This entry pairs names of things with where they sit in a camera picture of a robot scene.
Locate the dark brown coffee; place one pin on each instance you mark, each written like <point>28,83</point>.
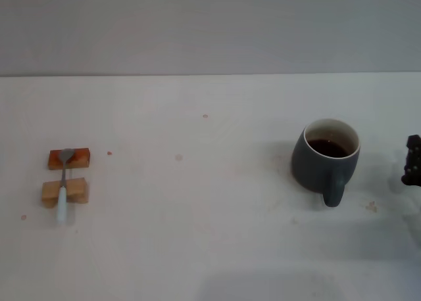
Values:
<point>329,148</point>

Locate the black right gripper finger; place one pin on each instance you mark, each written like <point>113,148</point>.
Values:
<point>415,163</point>

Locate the light wooden notched block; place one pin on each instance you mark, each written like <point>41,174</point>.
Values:
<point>77,191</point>

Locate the reddish brown wooden block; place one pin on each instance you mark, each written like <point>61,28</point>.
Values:
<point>80,158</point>

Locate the grey ceramic mug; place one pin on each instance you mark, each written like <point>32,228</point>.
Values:
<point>312,173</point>

